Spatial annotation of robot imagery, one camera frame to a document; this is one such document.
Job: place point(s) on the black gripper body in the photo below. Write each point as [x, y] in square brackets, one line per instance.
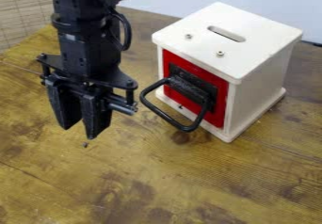
[87, 68]

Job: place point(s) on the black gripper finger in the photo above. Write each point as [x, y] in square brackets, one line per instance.
[96, 115]
[64, 103]

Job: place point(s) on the red drawer with black handle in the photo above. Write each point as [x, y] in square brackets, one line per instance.
[194, 88]

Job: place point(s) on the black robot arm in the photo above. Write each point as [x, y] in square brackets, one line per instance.
[86, 16]

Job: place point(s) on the white wooden box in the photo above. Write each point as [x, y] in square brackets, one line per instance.
[238, 51]

